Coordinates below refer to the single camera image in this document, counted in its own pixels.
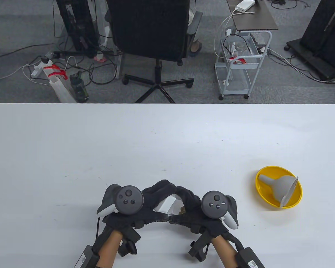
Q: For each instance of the person's right hand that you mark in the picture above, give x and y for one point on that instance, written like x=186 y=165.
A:
x=192 y=206

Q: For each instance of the person's left hand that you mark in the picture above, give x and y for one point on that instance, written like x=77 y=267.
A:
x=156 y=192

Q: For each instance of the clear coffee jar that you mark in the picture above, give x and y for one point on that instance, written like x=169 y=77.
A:
x=181 y=203

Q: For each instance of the white square jar lid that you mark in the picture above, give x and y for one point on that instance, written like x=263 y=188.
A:
x=164 y=205

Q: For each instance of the yellow bowl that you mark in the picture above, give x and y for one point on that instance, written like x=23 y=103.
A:
x=263 y=192

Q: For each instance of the grey funnel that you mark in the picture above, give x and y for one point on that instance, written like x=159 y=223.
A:
x=282 y=187

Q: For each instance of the person's left forearm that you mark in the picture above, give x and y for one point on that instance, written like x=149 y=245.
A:
x=109 y=251

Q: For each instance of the person's right forearm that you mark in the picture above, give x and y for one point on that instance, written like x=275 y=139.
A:
x=224 y=252

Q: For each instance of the grey right hand controller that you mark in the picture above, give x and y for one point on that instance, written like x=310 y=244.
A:
x=215 y=203

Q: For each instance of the grey hand controller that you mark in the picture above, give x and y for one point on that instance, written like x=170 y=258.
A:
x=128 y=199
x=215 y=203

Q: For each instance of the grey left hand controller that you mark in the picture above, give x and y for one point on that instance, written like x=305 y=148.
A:
x=128 y=199

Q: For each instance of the dark water bottle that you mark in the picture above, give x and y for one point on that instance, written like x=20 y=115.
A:
x=80 y=89

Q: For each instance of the white rolling cart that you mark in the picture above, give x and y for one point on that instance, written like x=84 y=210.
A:
x=255 y=60

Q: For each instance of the black office chair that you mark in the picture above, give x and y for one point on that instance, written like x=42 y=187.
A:
x=150 y=25

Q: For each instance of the white power strip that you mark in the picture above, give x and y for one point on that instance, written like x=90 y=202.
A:
x=37 y=69

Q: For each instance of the black computer tower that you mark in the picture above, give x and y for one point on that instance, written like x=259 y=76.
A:
x=76 y=25

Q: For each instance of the brown side table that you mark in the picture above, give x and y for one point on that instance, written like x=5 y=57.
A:
x=256 y=21

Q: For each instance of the white power bank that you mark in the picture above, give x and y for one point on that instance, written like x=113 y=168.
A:
x=245 y=6

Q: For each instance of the black wheeled stand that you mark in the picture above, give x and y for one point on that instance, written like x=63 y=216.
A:
x=323 y=30

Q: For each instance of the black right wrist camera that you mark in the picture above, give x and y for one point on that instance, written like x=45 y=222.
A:
x=199 y=248

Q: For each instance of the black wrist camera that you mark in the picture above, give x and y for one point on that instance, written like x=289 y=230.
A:
x=129 y=245
x=199 y=248

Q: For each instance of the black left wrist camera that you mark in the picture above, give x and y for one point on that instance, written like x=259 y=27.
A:
x=129 y=245

